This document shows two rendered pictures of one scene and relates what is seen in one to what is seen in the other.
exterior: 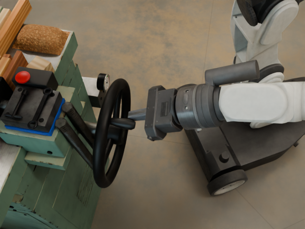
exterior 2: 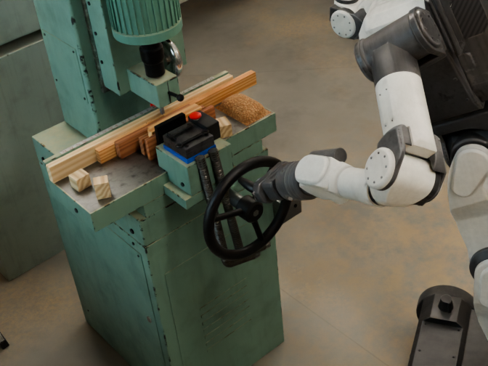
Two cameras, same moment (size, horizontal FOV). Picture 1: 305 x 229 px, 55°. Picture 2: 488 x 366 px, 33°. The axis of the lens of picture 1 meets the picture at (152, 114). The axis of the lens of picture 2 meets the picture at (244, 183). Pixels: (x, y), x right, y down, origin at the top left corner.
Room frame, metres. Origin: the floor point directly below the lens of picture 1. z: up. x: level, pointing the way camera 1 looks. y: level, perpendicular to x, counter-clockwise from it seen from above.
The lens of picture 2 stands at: (-0.82, -0.97, 2.10)
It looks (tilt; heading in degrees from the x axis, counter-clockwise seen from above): 37 degrees down; 43
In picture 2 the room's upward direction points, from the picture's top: 6 degrees counter-clockwise
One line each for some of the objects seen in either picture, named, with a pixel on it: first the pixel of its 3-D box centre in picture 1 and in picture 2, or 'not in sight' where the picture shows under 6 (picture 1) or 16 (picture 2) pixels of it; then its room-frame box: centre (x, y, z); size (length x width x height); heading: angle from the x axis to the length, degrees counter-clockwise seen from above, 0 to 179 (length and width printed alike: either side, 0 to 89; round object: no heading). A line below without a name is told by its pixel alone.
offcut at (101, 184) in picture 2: not in sight; (102, 187); (0.12, 0.36, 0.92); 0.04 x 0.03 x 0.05; 141
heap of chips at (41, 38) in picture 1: (39, 35); (242, 104); (0.60, 0.31, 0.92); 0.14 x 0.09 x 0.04; 79
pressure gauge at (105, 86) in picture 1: (102, 83); not in sight; (0.63, 0.18, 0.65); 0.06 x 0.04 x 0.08; 169
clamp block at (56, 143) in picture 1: (42, 118); (194, 159); (0.34, 0.25, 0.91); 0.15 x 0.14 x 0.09; 169
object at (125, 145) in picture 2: not in sight; (155, 131); (0.37, 0.42, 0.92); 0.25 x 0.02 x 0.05; 169
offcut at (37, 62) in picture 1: (40, 68); (221, 128); (0.48, 0.29, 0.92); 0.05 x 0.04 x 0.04; 61
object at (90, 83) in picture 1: (87, 91); (278, 199); (0.65, 0.25, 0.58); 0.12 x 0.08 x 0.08; 79
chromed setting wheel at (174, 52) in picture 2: not in sight; (168, 57); (0.56, 0.54, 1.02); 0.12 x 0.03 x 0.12; 79
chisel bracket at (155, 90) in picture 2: not in sight; (154, 85); (0.42, 0.46, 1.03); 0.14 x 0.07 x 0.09; 79
